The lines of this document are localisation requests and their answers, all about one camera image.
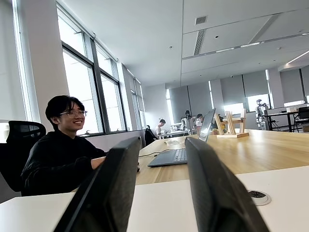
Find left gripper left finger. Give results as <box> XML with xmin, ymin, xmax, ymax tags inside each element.
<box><xmin>54</xmin><ymin>136</ymin><xmax>142</xmax><ymax>232</ymax></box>

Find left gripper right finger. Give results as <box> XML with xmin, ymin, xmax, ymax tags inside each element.
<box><xmin>184</xmin><ymin>136</ymin><xmax>270</xmax><ymax>232</ymax></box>

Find grey laptop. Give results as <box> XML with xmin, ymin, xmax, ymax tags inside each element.
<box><xmin>147</xmin><ymin>108</ymin><xmax>216</xmax><ymax>168</ymax></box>

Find wooden stool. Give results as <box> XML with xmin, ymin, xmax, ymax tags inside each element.
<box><xmin>213</xmin><ymin>108</ymin><xmax>250</xmax><ymax>139</ymax></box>

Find black office chair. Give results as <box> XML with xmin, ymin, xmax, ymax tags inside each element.
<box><xmin>0</xmin><ymin>120</ymin><xmax>47</xmax><ymax>193</ymax></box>

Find black folding chair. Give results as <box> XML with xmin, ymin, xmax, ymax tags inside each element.
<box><xmin>293</xmin><ymin>106</ymin><xmax>309</xmax><ymax>133</ymax></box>

